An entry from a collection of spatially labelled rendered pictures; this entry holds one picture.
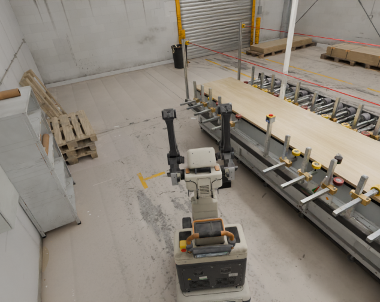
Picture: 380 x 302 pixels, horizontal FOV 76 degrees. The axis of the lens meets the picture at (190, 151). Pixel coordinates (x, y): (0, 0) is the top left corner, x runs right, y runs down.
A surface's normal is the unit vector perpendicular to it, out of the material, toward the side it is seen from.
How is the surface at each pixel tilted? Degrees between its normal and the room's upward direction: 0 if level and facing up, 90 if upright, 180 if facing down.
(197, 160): 47
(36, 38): 90
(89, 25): 90
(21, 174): 90
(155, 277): 0
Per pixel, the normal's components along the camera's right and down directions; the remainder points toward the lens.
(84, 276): -0.07, -0.82
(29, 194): 0.44, 0.48
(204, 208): 0.04, 0.44
